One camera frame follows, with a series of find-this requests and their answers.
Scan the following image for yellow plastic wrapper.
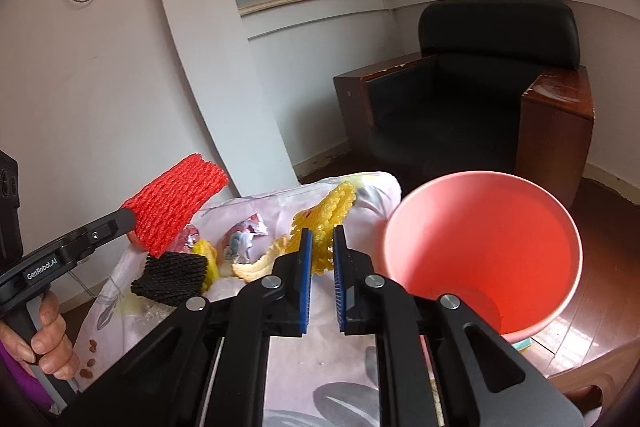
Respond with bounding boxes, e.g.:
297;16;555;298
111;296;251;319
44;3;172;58
192;239;219;293

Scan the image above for red patterned snack wrapper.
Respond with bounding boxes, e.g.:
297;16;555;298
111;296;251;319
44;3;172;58
168;225;200;254

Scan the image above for black leather armchair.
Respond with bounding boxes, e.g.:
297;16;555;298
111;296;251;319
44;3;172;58
334;0;594;206

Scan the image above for pomelo peel piece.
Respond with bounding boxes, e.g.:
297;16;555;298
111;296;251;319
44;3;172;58
231;235;288;283

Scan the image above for red foam fruit net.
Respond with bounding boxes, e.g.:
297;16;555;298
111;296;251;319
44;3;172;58
122;154;229;258

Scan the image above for pink floral tablecloth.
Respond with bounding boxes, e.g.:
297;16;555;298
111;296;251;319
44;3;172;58
75;171;401;426

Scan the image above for pink plastic bucket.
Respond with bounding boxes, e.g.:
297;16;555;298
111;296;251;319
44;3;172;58
378;171;584;343

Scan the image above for left hand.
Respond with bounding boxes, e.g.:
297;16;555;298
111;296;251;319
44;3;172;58
0;291;80;381

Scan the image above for crumpled colourful snack wrapper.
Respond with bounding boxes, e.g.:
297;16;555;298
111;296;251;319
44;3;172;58
221;213;268;265

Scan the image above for purple sleeve left forearm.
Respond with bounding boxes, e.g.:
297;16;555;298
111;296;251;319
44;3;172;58
0;345;53;411

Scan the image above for yellow foam fruit net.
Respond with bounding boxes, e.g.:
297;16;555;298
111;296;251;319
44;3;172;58
286;181;356;275

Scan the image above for black foam fruit net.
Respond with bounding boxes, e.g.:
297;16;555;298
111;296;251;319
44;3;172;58
130;253;208;307

